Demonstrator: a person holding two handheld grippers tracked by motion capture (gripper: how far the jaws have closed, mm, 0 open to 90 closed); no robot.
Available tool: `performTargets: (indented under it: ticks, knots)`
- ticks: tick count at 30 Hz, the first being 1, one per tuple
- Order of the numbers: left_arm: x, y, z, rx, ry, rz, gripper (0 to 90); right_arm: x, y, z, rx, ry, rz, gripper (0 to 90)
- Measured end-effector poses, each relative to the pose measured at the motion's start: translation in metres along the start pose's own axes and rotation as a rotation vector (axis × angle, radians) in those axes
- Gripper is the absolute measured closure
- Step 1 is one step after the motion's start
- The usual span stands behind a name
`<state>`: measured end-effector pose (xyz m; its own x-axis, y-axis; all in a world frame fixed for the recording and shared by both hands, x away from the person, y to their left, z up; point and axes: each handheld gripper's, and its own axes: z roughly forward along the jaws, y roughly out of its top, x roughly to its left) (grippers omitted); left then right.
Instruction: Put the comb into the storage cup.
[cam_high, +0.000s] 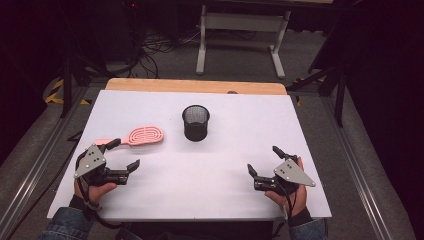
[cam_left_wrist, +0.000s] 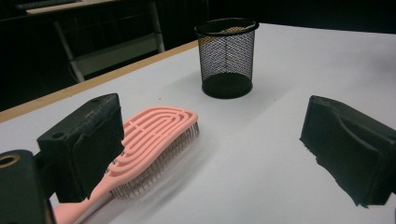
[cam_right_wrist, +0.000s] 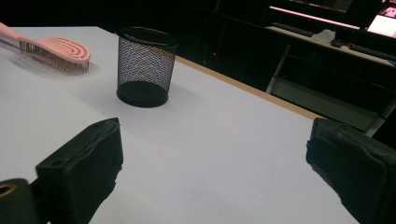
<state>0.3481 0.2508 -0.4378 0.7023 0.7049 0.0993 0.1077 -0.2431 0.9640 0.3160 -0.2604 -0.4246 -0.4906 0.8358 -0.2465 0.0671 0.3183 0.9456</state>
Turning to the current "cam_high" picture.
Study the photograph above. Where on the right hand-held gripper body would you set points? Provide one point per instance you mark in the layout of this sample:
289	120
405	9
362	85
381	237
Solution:
291	173

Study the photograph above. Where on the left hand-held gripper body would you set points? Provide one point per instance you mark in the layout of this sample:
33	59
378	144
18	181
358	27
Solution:
90	161

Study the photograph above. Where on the pink hairbrush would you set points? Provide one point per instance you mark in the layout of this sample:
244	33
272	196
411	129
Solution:
146	135

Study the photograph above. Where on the black mesh pen cup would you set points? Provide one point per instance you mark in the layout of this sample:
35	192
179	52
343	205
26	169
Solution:
196	128

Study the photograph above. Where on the person's right hand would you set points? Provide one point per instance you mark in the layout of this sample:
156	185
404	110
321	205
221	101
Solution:
298	200

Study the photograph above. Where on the person's left hand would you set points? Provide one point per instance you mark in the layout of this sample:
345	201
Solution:
95	193

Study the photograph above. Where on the black metal stand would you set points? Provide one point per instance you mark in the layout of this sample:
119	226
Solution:
338	90
66	86

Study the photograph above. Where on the yellow black hazard tape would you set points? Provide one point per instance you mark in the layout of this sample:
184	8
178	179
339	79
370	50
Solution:
53	96

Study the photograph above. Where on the aluminium floor rail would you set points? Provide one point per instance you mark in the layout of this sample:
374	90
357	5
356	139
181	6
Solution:
360	173
36	170

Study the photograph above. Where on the white metal desk frame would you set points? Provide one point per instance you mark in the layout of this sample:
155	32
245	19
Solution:
245	21

